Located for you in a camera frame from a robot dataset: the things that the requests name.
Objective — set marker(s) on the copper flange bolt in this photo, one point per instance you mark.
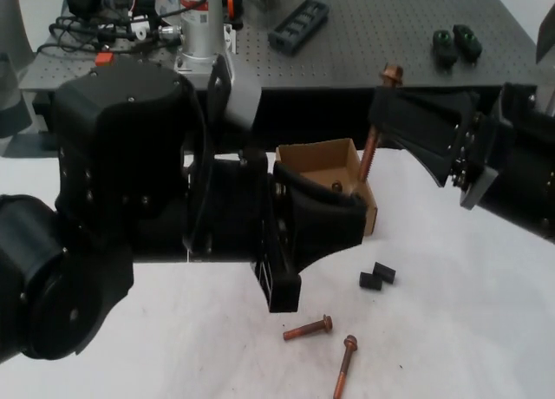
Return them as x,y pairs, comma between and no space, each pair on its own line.
369,156
345,364
308,328
337,185

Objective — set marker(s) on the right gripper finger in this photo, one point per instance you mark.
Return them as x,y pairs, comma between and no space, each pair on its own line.
429,160
420,108

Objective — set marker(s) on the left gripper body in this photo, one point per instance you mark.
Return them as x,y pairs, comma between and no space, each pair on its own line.
277,282

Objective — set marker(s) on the small cardboard box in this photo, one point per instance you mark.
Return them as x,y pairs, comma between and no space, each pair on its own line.
321,158

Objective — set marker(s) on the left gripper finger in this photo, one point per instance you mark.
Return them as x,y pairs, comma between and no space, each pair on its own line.
329,225

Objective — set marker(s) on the metal bench with holes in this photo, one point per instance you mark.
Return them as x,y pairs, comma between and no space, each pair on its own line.
373,43

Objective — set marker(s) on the black part with green centre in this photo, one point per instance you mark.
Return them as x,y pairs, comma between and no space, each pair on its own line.
468,41
445,47

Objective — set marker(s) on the black slotted tray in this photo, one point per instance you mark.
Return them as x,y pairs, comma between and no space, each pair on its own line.
299,24

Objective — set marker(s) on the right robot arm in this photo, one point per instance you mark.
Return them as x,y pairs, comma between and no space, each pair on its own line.
524,165

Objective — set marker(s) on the silver-white machine column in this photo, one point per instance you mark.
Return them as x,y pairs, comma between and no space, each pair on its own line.
200,26

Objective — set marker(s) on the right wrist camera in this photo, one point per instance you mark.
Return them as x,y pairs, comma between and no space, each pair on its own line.
479,188

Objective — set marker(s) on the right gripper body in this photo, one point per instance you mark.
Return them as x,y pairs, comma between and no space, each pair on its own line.
474,143

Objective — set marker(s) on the orange round knob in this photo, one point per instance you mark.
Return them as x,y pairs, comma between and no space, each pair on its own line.
230,5

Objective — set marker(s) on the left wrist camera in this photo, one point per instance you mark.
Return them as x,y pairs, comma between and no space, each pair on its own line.
243,95

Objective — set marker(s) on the small red block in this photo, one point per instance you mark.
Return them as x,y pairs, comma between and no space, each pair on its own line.
104,58

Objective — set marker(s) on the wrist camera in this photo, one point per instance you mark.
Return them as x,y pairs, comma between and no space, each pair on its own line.
479,188
243,95

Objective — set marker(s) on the black sleeve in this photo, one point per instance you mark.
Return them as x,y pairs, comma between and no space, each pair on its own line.
385,272
369,282

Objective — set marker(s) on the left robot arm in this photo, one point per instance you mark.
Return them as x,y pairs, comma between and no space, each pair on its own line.
112,165

